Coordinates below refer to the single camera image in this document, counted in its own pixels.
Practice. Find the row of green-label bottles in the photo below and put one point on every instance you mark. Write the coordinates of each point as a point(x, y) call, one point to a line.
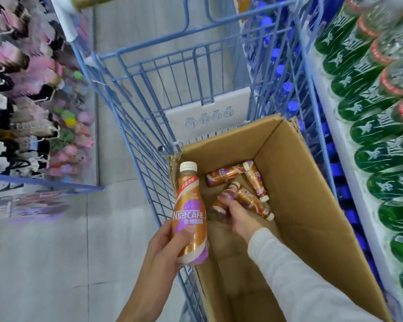
point(366, 100)

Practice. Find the person's right forearm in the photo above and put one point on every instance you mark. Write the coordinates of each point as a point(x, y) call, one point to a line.
point(299, 281)

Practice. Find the person's left thumb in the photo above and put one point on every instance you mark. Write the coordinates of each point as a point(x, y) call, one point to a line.
point(183, 236)

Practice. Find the row of blue-capped bottles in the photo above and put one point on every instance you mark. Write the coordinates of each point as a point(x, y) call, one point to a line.
point(287, 87)

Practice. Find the person's right hand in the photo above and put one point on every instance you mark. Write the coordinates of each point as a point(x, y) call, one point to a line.
point(243, 223)

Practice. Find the white store shelf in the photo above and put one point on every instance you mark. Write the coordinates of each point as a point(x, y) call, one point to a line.
point(354, 177)

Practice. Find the person's left forearm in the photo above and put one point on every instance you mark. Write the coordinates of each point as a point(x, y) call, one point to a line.
point(147, 291)

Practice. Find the brown cardboard box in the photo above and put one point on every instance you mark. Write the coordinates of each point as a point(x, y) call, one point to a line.
point(305, 204)

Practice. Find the row of clear pink packets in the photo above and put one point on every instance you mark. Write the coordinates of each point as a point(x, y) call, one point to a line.
point(27, 206)

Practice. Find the white cart seat flap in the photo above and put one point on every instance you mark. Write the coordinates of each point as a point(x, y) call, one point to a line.
point(208, 120)

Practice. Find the display of hair accessories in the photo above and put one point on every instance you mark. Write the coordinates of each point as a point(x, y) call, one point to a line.
point(23, 97)

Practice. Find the gold glitter roll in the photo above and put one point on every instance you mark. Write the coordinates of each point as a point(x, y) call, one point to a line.
point(94, 0)

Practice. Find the blue display rack bar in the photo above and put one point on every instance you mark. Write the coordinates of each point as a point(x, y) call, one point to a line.
point(43, 184)

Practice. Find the brown purple coffee bottle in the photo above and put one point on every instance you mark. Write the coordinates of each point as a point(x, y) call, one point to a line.
point(223, 175)
point(255, 179)
point(229, 192)
point(252, 201)

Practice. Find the coffee bottle with red label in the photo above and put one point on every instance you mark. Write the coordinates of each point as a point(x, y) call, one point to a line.
point(189, 211)

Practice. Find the white display post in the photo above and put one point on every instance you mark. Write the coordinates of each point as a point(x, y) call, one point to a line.
point(63, 16)

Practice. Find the person's left hand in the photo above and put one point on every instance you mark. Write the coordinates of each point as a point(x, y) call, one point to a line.
point(164, 246)

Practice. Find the person's right fingers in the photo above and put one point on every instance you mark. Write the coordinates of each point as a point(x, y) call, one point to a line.
point(226, 201)

